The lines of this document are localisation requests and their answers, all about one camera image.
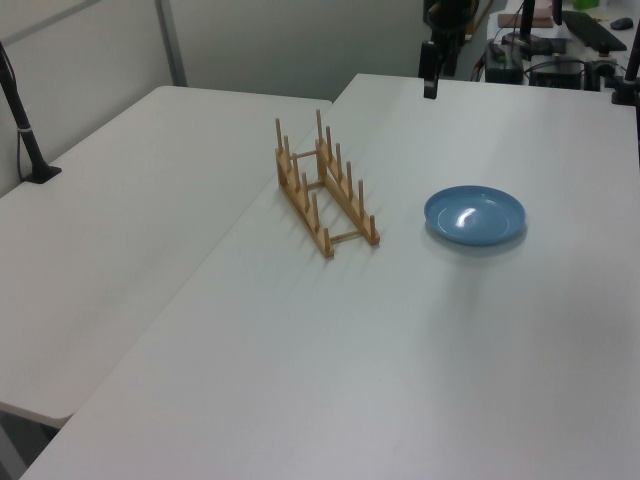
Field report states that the blue round plate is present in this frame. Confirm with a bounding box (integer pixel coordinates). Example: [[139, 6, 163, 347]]
[[423, 184, 528, 249]]

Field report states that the black keyboard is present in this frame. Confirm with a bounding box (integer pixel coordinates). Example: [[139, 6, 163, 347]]
[[561, 10, 628, 52]]

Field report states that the black electronic device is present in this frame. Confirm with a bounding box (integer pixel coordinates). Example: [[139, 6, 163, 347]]
[[529, 58, 586, 90]]

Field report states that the black camera pole with base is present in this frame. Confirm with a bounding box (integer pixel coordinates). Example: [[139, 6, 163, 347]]
[[0, 41, 63, 186]]

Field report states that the small black box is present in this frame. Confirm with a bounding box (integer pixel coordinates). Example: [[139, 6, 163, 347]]
[[485, 41, 524, 84]]

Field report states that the black monitor stand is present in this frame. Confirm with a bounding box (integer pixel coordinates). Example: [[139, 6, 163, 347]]
[[501, 0, 552, 50]]

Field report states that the pink flat box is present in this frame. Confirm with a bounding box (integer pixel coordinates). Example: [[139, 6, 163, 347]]
[[497, 11, 554, 29]]

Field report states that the black clamped camera pole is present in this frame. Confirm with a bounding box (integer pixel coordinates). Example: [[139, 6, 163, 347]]
[[609, 29, 640, 107]]

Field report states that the grey partition post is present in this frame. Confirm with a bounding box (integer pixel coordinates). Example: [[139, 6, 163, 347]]
[[154, 0, 189, 87]]

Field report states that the wooden plate rack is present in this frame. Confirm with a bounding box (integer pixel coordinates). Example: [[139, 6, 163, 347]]
[[273, 108, 382, 261]]

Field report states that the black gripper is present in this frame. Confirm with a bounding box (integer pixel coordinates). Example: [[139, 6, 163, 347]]
[[418, 0, 474, 100]]

